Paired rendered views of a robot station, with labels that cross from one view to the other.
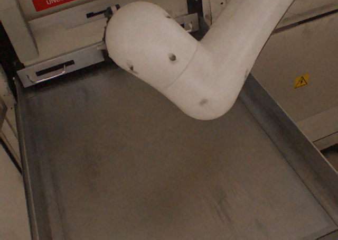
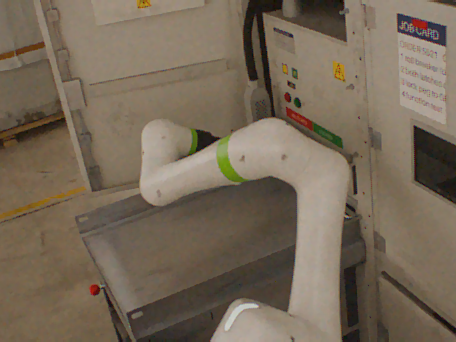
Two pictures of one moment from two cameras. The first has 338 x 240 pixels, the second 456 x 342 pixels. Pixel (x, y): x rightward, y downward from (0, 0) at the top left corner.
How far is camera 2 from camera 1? 1.70 m
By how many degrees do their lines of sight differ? 65
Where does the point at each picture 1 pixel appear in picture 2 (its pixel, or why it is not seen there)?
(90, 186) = (180, 216)
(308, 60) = not seen: outside the picture
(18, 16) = (249, 106)
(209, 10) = (362, 214)
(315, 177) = (172, 313)
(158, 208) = (159, 246)
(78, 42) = not seen: hidden behind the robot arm
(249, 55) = (161, 183)
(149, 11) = (153, 125)
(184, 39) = (153, 149)
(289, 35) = (419, 315)
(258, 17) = (174, 169)
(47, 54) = not seen: hidden behind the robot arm
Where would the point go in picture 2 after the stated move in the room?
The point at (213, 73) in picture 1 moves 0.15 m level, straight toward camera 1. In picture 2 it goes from (146, 174) to (89, 183)
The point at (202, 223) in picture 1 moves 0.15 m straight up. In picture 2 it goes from (144, 265) to (133, 221)
